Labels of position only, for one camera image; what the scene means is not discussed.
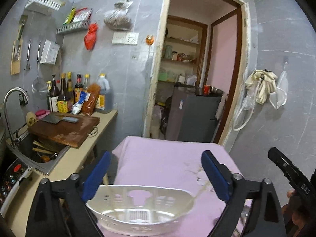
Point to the hanging clear bag of goods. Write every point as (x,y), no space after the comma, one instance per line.
(117,19)

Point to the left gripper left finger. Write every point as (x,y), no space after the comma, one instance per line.
(59,207)

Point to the white wall basket shelf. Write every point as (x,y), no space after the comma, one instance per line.
(45,7)

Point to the orange snack packet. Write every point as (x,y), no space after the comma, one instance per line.
(92,94)

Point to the orange wall hook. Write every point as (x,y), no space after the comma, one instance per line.
(149,40)

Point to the yellow label sauce bottle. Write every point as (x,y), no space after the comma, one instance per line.
(63,101)

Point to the red plastic bag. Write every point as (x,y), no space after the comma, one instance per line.
(90,37)

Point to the clear hanging plastic bag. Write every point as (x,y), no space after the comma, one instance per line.
(278,96)

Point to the hanging mesh strainer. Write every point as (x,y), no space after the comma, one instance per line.
(39,86)

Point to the cleaver knife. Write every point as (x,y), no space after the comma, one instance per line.
(55,119)

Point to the red cup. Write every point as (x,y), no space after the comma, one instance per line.
(206,90)

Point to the steel sink faucet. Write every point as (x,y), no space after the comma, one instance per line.
(9,110)

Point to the pink floral table cloth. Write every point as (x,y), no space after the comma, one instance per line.
(171,164)

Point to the dark soy sauce bottle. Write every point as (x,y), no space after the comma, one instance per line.
(53,95)

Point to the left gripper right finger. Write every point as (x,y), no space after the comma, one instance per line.
(265,217)

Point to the person's right hand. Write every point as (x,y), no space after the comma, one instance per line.
(299,217)

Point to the hanging wooden board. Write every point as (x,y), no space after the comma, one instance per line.
(16,51)

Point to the white hanging box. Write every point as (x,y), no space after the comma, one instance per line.
(49,53)

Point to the large oil jug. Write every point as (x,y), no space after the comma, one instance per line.
(104,102)

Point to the metal wall spice rack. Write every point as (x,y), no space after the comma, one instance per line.
(73,27)

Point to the dark grey cabinet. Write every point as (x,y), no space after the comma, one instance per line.
(192,118)

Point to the white plastic utensil holder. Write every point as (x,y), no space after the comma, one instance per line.
(140,210)

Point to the white wall socket panel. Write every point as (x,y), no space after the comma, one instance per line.
(128,38)

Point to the wooden cutting board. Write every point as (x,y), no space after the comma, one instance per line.
(66,133)

